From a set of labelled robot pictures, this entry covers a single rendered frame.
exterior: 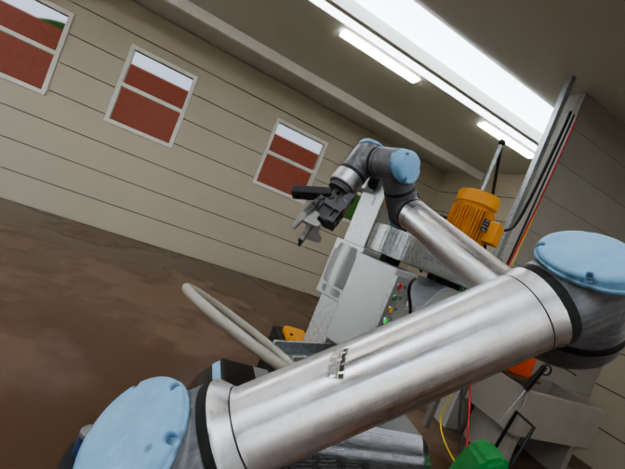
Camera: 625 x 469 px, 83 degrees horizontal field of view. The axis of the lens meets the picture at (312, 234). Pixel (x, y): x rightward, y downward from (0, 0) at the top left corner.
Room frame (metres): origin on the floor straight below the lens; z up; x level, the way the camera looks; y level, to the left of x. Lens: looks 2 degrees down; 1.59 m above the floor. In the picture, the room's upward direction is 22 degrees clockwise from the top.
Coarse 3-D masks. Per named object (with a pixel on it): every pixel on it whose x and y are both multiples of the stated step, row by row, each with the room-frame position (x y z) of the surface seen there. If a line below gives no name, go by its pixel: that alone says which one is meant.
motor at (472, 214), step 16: (464, 192) 2.04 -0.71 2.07; (480, 192) 1.98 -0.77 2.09; (464, 208) 2.02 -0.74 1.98; (480, 208) 1.97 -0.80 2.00; (496, 208) 2.00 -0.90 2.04; (464, 224) 2.00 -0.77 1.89; (480, 224) 1.97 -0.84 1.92; (496, 224) 1.96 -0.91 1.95; (480, 240) 1.98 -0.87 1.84; (496, 240) 1.99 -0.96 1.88
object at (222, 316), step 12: (192, 288) 1.00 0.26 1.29; (192, 300) 0.96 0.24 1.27; (204, 300) 0.95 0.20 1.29; (216, 300) 1.29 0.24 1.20; (204, 312) 0.92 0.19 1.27; (216, 312) 0.91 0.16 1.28; (228, 312) 1.31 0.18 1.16; (216, 324) 0.91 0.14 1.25; (228, 324) 0.90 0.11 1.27; (240, 324) 1.33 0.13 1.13; (240, 336) 0.89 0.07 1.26; (252, 336) 1.33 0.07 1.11; (264, 336) 1.33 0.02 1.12; (252, 348) 0.89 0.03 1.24; (264, 348) 0.91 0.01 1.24; (276, 348) 1.29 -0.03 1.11; (264, 360) 0.90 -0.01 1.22; (276, 360) 0.91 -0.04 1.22; (288, 360) 1.23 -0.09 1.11
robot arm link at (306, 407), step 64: (576, 256) 0.46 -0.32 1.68; (448, 320) 0.45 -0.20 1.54; (512, 320) 0.43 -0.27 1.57; (576, 320) 0.43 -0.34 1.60; (256, 384) 0.45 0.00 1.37; (320, 384) 0.42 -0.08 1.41; (384, 384) 0.42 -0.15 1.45; (448, 384) 0.43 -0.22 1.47; (128, 448) 0.38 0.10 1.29; (192, 448) 0.39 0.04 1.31; (256, 448) 0.40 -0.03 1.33; (320, 448) 0.42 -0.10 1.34
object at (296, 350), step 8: (280, 344) 1.33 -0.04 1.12; (288, 344) 1.36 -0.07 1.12; (296, 344) 1.39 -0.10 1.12; (304, 344) 1.43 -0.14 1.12; (312, 344) 1.47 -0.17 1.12; (320, 344) 1.50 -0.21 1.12; (328, 344) 1.55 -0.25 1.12; (336, 344) 1.59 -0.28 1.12; (288, 352) 1.38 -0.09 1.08; (296, 352) 1.41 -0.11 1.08; (304, 352) 1.44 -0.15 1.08; (312, 352) 1.48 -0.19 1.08; (296, 360) 1.24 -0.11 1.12
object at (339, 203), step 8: (328, 184) 1.05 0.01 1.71; (336, 184) 1.01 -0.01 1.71; (336, 192) 1.03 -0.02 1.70; (344, 192) 1.03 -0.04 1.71; (320, 200) 0.99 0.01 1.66; (328, 200) 0.99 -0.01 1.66; (336, 200) 1.02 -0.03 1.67; (344, 200) 1.01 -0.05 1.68; (352, 200) 1.03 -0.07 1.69; (320, 208) 1.00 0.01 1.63; (328, 208) 1.00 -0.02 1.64; (336, 208) 0.98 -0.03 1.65; (344, 208) 1.00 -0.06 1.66; (320, 216) 0.99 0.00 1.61; (328, 216) 0.98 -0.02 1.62; (336, 216) 0.97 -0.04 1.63; (328, 224) 1.00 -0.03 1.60; (336, 224) 1.01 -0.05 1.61
